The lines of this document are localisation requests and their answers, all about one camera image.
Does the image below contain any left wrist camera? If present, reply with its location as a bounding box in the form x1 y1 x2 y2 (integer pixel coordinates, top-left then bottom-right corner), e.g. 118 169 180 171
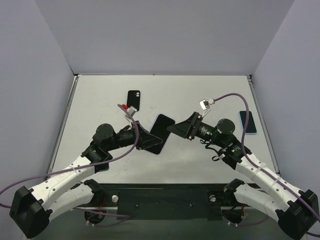
117 104 138 128

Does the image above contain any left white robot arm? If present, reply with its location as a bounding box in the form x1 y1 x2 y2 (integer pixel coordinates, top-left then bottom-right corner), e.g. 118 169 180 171
9 123 163 239

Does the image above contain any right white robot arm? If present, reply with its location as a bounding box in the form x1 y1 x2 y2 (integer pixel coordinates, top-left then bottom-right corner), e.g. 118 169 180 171
167 112 320 240

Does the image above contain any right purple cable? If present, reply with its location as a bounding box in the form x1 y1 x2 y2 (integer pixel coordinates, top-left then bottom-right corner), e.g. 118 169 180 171
212 92 320 237

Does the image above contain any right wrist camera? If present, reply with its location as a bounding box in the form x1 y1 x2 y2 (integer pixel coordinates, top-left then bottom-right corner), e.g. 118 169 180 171
199 98 215 118

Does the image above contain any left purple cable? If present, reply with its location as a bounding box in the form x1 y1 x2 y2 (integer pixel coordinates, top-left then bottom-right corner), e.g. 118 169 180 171
0 104 140 228

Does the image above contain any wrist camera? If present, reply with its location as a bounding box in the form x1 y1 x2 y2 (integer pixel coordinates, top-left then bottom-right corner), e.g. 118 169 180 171
117 104 138 128
199 98 215 118

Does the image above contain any phone in blue case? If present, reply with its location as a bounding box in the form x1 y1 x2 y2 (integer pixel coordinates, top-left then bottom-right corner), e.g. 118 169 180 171
239 110 257 135

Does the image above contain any aluminium rail frame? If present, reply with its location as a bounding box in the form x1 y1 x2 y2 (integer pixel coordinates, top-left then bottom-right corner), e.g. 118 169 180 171
21 74 301 240

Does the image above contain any black phone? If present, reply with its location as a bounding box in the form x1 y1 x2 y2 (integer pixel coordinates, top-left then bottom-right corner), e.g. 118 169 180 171
99 161 109 171

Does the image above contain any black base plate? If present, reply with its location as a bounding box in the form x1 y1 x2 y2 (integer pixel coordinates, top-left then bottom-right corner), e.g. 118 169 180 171
67 182 253 222

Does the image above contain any purple cable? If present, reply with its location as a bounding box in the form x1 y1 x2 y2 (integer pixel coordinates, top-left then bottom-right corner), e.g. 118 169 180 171
0 104 140 228
212 92 320 237

